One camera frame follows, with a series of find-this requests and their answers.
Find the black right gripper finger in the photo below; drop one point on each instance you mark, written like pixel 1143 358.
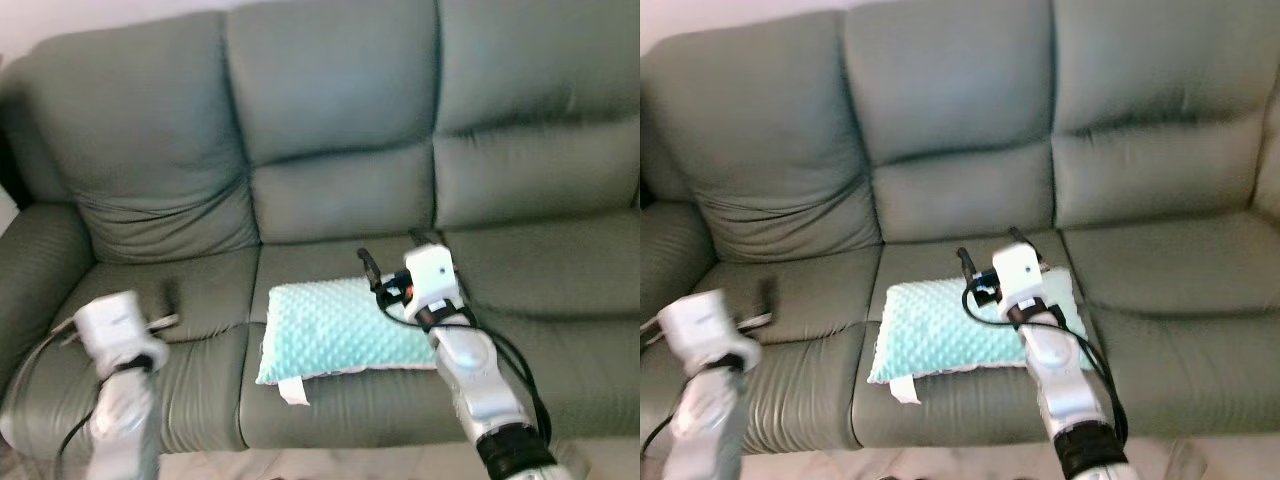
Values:
pixel 965 262
pixel 1018 236
pixel 368 264
pixel 418 238

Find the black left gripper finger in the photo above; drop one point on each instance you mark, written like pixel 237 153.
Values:
pixel 170 296
pixel 768 296

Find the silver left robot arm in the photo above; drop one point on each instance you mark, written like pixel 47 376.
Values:
pixel 710 420
pixel 125 420

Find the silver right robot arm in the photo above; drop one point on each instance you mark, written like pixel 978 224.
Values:
pixel 480 380
pixel 1065 380

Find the teal dotted plush pillow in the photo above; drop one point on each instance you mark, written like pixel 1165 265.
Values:
pixel 320 330
pixel 930 330

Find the grey-green leather three-seat sofa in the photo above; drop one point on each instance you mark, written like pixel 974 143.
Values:
pixel 950 100
pixel 340 100

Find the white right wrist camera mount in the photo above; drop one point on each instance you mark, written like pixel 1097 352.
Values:
pixel 1020 268
pixel 430 272

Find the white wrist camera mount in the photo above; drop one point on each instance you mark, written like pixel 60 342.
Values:
pixel 110 325
pixel 700 325
pixel 1020 268
pixel 430 272

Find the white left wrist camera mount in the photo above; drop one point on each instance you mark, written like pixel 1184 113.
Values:
pixel 700 325
pixel 110 325

